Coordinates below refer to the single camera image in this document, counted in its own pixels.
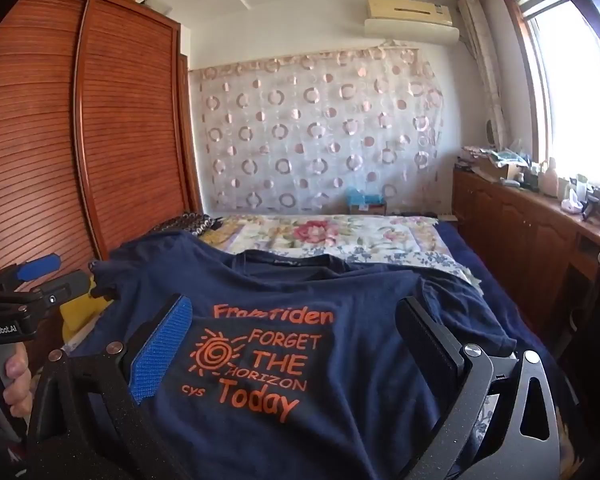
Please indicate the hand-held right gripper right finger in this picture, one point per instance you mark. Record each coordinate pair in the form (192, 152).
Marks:
(430, 342)

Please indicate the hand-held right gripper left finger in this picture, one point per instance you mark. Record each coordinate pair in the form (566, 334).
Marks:
(160, 350)

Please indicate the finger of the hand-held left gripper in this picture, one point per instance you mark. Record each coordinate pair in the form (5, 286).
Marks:
(65, 287)
(40, 266)

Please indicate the navy printed t-shirt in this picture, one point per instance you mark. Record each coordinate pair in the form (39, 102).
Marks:
(355, 410)

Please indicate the person's left hand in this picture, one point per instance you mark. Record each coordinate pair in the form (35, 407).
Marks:
(19, 380)

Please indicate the yellow plush toy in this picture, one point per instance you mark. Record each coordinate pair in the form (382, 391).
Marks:
(77, 320)

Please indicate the navy blanket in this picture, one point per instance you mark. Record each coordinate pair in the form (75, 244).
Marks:
(485, 280)

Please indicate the black studded pillow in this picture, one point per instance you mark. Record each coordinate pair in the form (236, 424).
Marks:
(190, 222)

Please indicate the wooden slatted wardrobe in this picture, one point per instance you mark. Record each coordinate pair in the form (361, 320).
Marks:
(40, 135)

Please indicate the wooden low cabinet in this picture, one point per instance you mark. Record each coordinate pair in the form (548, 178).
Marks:
(520, 240)

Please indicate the blue tissue box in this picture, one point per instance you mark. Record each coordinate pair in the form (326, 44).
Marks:
(365, 202)

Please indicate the pink floral quilt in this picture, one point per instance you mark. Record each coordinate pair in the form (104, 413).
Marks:
(305, 235)

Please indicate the cardboard box of papers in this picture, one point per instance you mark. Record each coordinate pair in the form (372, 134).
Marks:
(495, 165)

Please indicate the pink bottle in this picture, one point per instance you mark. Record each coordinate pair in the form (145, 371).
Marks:
(550, 177)

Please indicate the sheer circle-patterned curtain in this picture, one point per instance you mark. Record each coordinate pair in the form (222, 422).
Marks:
(305, 135)

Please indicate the beige window drape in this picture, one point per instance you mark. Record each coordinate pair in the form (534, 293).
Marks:
(485, 70)

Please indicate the cream air conditioner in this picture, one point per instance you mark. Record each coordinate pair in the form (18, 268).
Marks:
(410, 15)

